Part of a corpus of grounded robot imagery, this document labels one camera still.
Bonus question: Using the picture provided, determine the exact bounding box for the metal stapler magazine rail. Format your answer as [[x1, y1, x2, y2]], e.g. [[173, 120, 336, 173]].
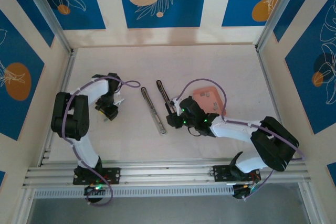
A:
[[141, 87, 167, 136]]

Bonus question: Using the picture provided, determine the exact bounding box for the pink plastic tray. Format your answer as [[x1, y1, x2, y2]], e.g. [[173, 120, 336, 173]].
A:
[[192, 86, 227, 116]]

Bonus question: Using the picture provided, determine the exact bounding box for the black stapler body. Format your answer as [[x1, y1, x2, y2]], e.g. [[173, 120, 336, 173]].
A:
[[156, 79, 175, 116]]

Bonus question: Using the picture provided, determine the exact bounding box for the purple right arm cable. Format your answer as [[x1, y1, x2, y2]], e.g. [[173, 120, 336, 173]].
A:
[[177, 78, 307, 201]]

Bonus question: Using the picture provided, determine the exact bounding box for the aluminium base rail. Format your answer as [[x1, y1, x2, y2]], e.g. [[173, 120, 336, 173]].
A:
[[22, 158, 308, 189]]

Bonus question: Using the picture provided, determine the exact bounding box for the aluminium table side rail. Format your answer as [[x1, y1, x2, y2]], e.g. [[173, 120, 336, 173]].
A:
[[256, 47, 283, 127], [39, 49, 78, 167]]

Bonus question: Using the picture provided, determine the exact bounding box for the grey slotted cable duct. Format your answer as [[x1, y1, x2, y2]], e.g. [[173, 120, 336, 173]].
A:
[[33, 186, 235, 199]]

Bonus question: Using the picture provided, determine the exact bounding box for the aluminium frame post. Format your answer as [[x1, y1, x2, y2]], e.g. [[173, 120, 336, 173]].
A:
[[18, 0, 74, 54], [299, 182, 325, 224], [14, 189, 36, 224], [256, 0, 307, 51]]

